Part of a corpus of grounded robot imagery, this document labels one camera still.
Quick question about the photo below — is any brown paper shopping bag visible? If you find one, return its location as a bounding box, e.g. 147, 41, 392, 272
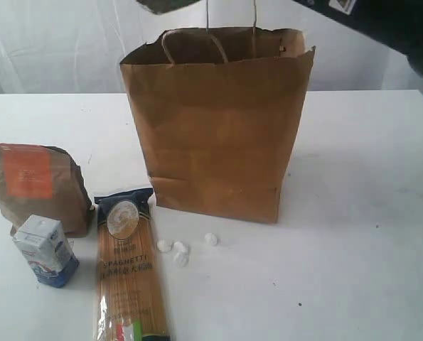
120, 25, 315, 224

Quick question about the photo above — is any clear jar gold lid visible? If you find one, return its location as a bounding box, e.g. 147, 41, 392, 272
136, 0, 200, 15

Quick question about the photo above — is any white candy right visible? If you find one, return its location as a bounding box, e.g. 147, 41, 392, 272
205, 232, 219, 247

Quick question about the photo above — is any spaghetti pasta packet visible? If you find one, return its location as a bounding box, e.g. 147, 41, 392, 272
95, 188, 171, 340

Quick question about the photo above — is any white blue milk carton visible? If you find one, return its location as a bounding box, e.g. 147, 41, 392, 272
12, 215, 79, 288

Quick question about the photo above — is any brown pouch orange label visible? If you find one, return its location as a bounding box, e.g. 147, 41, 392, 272
0, 144, 94, 237

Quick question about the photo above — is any white backdrop curtain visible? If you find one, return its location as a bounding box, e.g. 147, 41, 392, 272
0, 1, 423, 93

